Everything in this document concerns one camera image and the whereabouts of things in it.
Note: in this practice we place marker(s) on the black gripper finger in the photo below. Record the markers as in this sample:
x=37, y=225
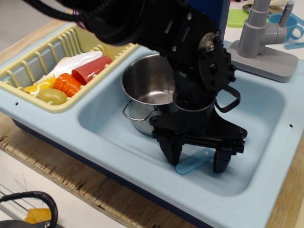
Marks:
x=221, y=160
x=171, y=150

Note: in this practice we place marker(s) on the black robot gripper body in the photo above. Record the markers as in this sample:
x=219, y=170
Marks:
x=204, y=128

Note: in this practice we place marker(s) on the blue handled white spoon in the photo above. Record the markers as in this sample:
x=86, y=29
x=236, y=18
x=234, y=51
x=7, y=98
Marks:
x=194, y=161

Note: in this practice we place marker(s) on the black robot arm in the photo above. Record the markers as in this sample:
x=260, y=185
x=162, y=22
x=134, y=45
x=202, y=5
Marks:
x=202, y=68

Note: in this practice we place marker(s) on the stainless steel pot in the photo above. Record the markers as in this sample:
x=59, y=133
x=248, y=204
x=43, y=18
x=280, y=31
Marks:
x=149, y=84

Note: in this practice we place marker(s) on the light blue toy sink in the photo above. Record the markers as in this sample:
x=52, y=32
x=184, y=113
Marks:
x=243, y=196

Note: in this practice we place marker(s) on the grey toy faucet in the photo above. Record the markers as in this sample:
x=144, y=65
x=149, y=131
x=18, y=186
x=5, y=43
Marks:
x=251, y=54

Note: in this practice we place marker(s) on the green plastic plate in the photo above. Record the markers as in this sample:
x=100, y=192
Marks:
x=236, y=18

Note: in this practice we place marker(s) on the red plastic cup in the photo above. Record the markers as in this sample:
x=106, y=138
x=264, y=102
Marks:
x=84, y=73

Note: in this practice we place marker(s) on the dark blue box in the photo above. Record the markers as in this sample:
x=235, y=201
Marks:
x=224, y=6

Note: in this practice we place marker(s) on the yellow toy potato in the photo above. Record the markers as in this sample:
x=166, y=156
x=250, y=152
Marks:
x=55, y=96

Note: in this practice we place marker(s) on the orange toy carrot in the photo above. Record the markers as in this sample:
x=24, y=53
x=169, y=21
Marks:
x=67, y=84

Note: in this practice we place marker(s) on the blue plastic utensil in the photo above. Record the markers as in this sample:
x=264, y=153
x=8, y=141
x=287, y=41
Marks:
x=294, y=46

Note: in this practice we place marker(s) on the blue plastic cup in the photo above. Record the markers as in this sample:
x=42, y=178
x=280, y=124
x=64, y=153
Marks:
x=295, y=29

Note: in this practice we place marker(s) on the white plastic plate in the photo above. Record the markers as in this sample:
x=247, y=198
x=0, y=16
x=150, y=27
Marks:
x=67, y=64

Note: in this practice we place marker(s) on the yellow dish rack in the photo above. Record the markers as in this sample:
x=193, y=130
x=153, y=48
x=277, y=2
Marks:
x=40, y=58

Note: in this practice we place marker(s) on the yellow toy pepper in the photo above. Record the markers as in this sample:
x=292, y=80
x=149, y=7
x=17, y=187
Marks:
x=45, y=84

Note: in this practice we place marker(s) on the yellow tape piece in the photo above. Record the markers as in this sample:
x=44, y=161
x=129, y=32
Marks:
x=38, y=215

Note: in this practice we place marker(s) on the black base device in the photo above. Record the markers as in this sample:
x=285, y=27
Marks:
x=23, y=224

